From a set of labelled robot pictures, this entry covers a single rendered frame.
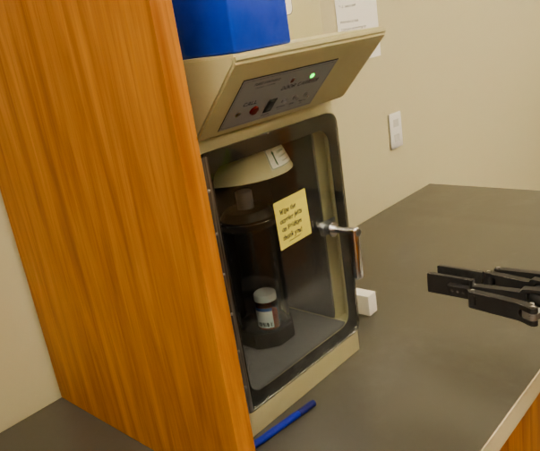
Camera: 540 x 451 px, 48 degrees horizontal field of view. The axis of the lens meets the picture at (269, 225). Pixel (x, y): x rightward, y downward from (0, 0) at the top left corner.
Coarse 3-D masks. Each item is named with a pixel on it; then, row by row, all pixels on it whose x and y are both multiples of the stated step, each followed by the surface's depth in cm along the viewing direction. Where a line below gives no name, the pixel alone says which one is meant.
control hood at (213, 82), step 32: (352, 32) 82; (384, 32) 88; (192, 64) 71; (224, 64) 67; (256, 64) 70; (288, 64) 75; (352, 64) 89; (192, 96) 73; (224, 96) 71; (320, 96) 90
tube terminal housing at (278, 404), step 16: (304, 0) 91; (288, 16) 89; (304, 16) 92; (320, 16) 94; (304, 32) 92; (320, 32) 95; (304, 112) 94; (320, 112) 97; (256, 128) 86; (272, 128) 89; (208, 144) 80; (224, 144) 82; (352, 336) 111; (336, 352) 107; (352, 352) 111; (320, 368) 104; (336, 368) 108; (304, 384) 101; (272, 400) 95; (288, 400) 99; (256, 416) 93; (272, 416) 96; (256, 432) 93
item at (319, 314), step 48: (240, 144) 83; (288, 144) 90; (336, 144) 99; (240, 192) 84; (288, 192) 91; (336, 192) 100; (240, 240) 85; (336, 240) 102; (240, 288) 86; (288, 288) 94; (336, 288) 103; (240, 336) 87; (288, 336) 95; (336, 336) 105; (288, 384) 96
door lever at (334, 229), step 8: (336, 224) 101; (336, 232) 100; (344, 232) 98; (352, 232) 97; (360, 232) 97; (352, 240) 97; (352, 248) 98; (360, 248) 98; (352, 256) 98; (360, 256) 98; (352, 264) 99; (360, 264) 99; (352, 272) 100; (360, 272) 99
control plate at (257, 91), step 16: (320, 64) 81; (256, 80) 72; (272, 80) 75; (288, 80) 78; (304, 80) 82; (320, 80) 85; (240, 96) 73; (256, 96) 76; (272, 96) 79; (288, 96) 82; (272, 112) 83; (224, 128) 77
